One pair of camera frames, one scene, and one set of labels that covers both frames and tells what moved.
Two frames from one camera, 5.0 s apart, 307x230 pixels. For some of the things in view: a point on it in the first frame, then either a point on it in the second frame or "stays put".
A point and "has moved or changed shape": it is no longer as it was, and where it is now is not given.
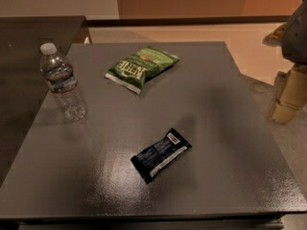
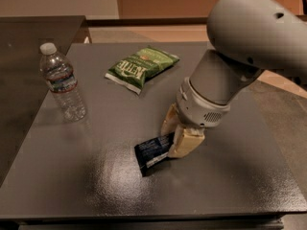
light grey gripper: x=297 y=37 to x=198 y=109
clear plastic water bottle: x=60 y=78 stays put
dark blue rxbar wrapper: x=153 y=156 has moved or changed shape
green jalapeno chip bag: x=133 y=71 stays put
